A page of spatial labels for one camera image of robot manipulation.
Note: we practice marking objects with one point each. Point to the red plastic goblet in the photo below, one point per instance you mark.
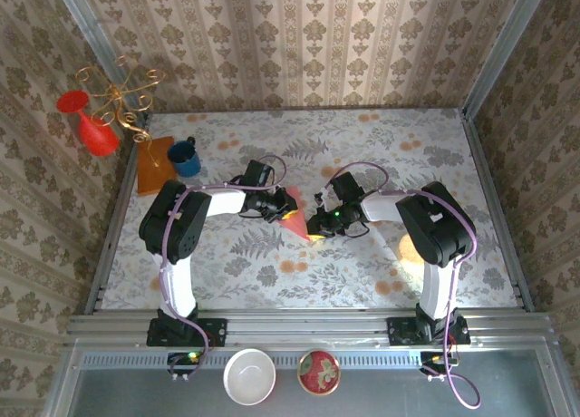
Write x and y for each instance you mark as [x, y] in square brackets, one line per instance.
[97, 138]

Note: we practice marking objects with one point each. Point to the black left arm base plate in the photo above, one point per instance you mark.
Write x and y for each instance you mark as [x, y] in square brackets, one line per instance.
[213, 331]

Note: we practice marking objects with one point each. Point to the grey metal shelf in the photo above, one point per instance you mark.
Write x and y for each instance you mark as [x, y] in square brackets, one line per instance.
[385, 390]

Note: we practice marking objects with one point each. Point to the floral tablecloth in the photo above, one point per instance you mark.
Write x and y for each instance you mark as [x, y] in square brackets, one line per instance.
[281, 131]

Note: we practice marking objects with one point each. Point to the pink cloth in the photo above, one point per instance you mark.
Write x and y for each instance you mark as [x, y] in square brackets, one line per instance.
[296, 226]

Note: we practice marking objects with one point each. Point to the aluminium corner post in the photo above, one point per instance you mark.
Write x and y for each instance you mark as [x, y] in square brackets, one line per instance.
[506, 41]
[98, 41]

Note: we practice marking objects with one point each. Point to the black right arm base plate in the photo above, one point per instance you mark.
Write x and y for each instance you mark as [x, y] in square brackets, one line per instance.
[399, 333]

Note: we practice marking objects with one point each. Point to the red patterned bowl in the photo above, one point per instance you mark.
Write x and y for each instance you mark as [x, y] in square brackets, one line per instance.
[317, 371]

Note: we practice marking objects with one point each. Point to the orange wooden board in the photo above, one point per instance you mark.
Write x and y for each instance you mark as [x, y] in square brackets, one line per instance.
[154, 163]

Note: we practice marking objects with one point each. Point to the aluminium crossbeam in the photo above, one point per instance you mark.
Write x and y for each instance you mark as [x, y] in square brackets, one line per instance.
[308, 328]

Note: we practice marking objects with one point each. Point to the blue enamel mug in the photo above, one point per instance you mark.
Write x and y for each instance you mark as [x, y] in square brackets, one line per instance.
[188, 165]

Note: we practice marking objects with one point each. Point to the black connector box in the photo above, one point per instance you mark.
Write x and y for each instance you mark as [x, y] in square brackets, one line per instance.
[435, 362]
[181, 362]

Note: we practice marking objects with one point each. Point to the white bowl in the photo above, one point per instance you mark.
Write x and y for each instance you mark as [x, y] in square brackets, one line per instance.
[249, 390]

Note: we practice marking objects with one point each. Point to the aluminium side rail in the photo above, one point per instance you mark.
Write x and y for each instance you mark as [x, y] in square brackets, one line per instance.
[115, 217]
[516, 276]

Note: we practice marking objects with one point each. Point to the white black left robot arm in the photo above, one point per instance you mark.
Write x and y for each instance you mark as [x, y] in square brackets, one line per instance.
[176, 226]

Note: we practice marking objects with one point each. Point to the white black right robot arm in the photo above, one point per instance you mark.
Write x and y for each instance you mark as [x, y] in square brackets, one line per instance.
[435, 226]

